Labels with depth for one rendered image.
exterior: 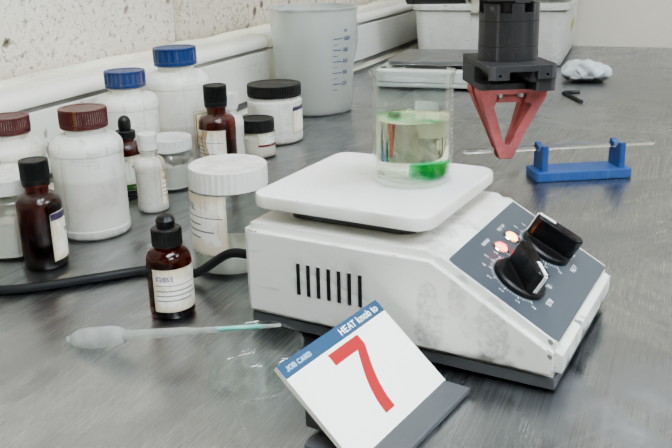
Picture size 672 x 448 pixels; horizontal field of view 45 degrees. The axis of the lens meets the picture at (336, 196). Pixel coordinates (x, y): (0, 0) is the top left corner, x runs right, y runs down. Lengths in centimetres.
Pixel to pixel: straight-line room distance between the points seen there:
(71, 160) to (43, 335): 19
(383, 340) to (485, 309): 6
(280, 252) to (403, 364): 11
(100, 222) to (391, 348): 34
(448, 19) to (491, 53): 83
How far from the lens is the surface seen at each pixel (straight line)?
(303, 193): 50
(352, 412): 41
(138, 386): 48
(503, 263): 48
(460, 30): 162
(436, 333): 47
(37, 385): 50
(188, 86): 90
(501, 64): 78
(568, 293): 50
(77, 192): 70
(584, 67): 142
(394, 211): 46
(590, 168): 87
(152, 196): 77
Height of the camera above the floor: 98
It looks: 17 degrees down
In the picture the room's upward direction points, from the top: 1 degrees counter-clockwise
